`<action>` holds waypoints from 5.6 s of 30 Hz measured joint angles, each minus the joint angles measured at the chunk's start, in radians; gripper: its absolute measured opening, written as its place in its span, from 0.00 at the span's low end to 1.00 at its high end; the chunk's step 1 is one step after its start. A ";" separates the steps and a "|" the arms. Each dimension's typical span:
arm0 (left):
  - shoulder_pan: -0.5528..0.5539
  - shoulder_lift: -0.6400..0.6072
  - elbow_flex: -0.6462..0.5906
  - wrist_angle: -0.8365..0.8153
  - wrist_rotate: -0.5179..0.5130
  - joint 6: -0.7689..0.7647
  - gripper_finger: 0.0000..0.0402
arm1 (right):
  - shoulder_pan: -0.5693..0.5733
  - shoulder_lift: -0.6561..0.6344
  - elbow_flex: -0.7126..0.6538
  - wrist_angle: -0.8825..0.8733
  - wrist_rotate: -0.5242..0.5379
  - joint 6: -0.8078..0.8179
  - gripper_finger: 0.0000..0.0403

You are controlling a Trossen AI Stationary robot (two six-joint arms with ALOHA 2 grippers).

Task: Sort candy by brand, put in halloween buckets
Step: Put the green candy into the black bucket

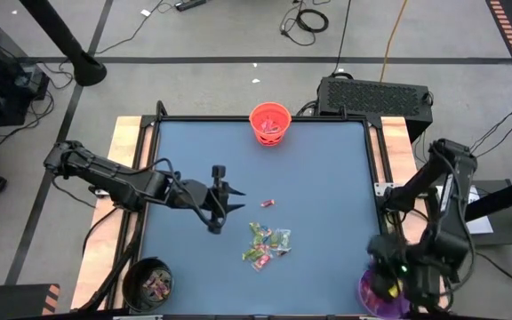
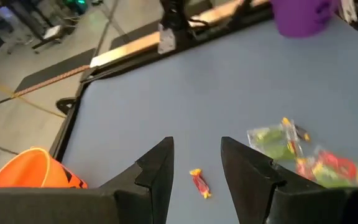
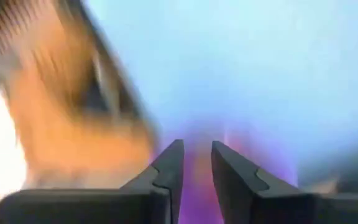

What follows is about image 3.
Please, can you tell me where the purple halloween bucket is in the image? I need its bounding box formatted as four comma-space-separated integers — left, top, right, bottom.
154, 123, 300, 224

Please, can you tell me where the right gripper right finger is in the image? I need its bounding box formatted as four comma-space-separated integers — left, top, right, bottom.
211, 140, 358, 224

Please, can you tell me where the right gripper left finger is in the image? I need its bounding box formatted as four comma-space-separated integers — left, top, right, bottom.
0, 139, 185, 224

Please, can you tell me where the wooden table side board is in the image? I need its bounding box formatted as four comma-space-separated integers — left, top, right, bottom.
0, 12, 160, 190

